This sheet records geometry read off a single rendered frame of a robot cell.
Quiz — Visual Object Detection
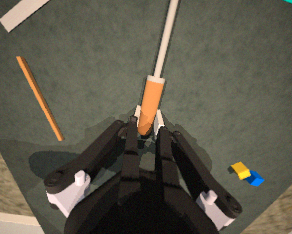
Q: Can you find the yellow block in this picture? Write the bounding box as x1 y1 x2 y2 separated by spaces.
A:
231 161 250 179

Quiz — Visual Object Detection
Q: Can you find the cream flat bar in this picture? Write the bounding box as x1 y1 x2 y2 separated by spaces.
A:
0 0 50 32

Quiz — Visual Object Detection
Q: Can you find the small blue cube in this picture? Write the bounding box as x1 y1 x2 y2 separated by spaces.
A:
245 170 264 186

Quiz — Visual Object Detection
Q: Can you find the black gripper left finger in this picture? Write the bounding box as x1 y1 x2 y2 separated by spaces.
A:
44 105 141 217

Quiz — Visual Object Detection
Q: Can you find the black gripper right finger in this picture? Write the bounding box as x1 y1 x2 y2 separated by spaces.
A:
153 109 242 231

